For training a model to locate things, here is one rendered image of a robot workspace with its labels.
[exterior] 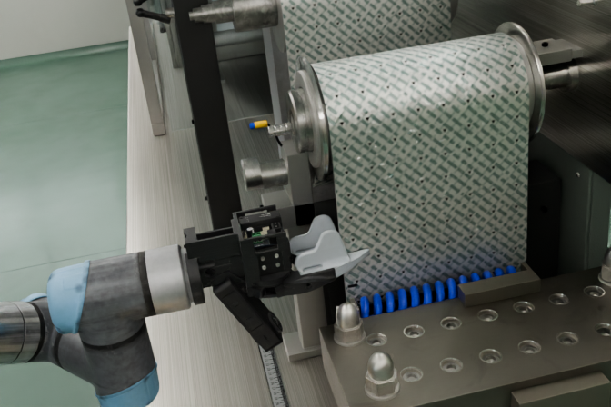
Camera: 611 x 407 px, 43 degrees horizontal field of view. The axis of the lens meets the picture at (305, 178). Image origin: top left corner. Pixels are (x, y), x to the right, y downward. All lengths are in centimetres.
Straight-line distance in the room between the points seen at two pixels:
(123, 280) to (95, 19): 567
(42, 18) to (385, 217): 574
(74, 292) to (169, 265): 11
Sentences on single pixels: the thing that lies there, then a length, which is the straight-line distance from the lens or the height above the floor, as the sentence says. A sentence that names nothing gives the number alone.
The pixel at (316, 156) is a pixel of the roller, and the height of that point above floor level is 122.
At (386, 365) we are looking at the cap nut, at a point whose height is 107.
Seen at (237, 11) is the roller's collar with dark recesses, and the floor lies 134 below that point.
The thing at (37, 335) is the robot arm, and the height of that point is 105.
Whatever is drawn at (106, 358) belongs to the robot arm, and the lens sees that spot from 91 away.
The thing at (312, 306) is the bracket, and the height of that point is 98.
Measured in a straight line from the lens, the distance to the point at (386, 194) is 89.
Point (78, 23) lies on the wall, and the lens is 650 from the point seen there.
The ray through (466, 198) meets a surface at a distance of 93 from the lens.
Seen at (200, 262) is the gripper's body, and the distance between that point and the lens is 87.
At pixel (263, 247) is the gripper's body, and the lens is 87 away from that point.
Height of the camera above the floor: 157
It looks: 25 degrees down
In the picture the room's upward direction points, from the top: 7 degrees counter-clockwise
